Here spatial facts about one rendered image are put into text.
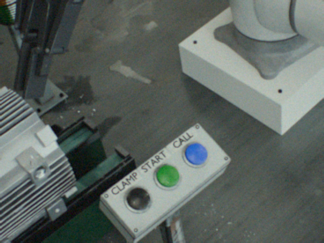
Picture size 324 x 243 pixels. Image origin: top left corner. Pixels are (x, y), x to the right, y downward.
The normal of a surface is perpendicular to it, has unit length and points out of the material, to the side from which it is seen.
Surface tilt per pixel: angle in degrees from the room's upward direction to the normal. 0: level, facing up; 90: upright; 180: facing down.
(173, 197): 24
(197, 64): 90
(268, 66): 13
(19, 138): 32
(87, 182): 0
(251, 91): 90
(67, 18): 98
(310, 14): 74
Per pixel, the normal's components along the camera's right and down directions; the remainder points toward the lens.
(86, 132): -0.13, -0.67
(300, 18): -0.77, 0.46
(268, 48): -0.18, 0.70
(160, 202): 0.14, -0.42
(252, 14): -0.51, 0.73
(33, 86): 0.65, 0.50
